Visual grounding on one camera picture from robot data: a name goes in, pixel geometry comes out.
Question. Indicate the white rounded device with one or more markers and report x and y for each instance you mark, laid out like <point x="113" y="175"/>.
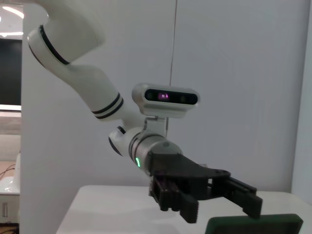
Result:
<point x="14" y="170"/>

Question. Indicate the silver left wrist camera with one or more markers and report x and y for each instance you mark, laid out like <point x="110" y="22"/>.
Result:
<point x="170" y="96"/>

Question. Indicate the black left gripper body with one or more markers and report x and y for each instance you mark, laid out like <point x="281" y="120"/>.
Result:
<point x="180" y="168"/>

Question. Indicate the green glasses case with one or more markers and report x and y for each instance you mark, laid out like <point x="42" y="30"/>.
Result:
<point x="256" y="225"/>

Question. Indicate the dark screen panel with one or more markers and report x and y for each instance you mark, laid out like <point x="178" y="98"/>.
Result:
<point x="9" y="73"/>

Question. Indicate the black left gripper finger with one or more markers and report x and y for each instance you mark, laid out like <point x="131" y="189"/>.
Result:
<point x="190" y="209"/>
<point x="252" y="204"/>

